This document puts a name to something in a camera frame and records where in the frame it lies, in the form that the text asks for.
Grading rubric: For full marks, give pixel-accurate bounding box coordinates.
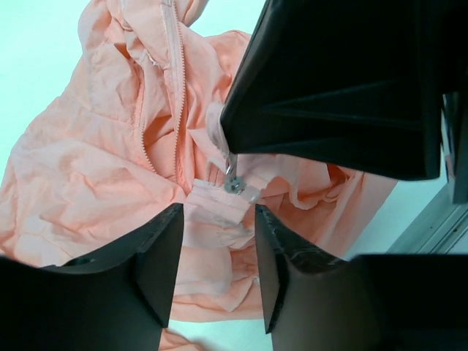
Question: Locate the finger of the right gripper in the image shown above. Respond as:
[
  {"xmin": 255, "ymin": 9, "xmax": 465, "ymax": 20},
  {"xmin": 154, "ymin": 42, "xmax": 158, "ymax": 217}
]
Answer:
[
  {"xmin": 225, "ymin": 1, "xmax": 467, "ymax": 113},
  {"xmin": 221, "ymin": 79, "xmax": 440, "ymax": 180}
]

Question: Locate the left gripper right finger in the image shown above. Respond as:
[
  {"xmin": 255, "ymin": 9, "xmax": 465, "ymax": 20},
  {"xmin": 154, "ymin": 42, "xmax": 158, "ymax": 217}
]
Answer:
[{"xmin": 254, "ymin": 205, "xmax": 467, "ymax": 351}]

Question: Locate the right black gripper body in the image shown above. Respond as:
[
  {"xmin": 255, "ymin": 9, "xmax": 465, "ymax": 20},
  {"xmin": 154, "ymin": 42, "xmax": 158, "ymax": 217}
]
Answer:
[{"xmin": 441, "ymin": 91, "xmax": 467, "ymax": 205}]

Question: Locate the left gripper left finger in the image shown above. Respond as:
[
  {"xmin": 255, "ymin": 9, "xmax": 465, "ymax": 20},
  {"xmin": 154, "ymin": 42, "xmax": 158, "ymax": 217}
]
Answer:
[{"xmin": 1, "ymin": 203, "xmax": 184, "ymax": 351}]

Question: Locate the salmon pink jacket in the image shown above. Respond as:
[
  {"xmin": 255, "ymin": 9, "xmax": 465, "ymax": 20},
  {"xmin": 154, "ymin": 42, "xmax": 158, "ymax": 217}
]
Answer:
[{"xmin": 1, "ymin": 1, "xmax": 396, "ymax": 350}]

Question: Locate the front aluminium rail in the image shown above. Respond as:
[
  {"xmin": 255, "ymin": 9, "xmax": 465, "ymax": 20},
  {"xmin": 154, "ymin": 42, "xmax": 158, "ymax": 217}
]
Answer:
[{"xmin": 388, "ymin": 181, "xmax": 467, "ymax": 254}]

